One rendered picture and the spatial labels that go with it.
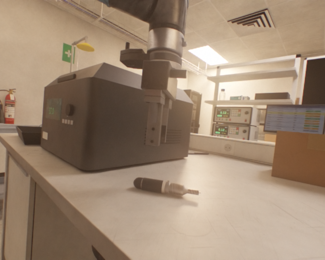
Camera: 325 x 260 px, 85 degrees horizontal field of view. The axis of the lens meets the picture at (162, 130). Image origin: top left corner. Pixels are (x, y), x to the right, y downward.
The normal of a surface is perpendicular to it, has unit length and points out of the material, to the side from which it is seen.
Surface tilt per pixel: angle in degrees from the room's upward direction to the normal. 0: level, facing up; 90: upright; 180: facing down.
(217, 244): 0
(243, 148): 90
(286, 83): 90
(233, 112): 90
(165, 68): 90
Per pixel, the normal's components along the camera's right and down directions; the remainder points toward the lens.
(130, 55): -0.19, 0.03
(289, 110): -0.66, -0.10
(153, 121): -0.22, 0.51
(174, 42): 0.53, 0.09
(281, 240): 0.10, -0.99
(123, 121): 0.74, 0.10
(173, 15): 0.29, 0.07
